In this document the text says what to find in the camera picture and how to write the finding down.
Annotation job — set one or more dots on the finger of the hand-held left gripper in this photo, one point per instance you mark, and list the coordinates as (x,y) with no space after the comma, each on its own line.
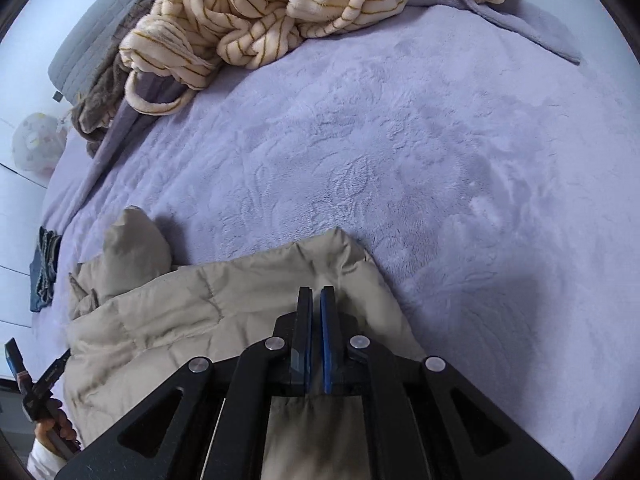
(14,357)
(52,372)

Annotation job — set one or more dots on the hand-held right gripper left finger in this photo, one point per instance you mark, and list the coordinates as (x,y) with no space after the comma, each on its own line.
(301,345)

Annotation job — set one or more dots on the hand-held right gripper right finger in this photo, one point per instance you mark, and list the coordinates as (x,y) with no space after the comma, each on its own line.
(327,345)

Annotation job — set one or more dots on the beige puffer jacket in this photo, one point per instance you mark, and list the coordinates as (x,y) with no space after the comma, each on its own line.
(200,310)

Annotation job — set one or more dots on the person's left forearm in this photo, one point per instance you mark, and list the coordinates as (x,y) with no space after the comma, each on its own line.
(42,462)

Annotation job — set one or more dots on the person's left hand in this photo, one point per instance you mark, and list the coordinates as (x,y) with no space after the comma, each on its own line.
(52,430)

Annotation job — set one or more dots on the folded blue jeans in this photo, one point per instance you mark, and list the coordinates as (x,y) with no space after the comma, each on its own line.
(45,270)

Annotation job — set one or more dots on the white wardrobe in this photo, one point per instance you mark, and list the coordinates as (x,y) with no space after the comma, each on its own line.
(15,240)

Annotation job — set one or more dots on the purple fleece blanket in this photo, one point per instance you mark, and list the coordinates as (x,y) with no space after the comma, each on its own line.
(375,160)

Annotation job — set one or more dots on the white patterned plush toy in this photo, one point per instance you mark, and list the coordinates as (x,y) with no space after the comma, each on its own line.
(37,142)

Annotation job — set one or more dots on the brown fleece garment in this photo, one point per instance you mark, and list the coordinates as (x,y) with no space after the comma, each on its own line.
(100,105)

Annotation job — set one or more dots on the grey padded headboard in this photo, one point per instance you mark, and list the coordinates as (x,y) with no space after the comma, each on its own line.
(95,40)

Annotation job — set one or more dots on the cream striped fleece robe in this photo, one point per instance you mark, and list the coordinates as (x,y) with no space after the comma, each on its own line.
(280,15)

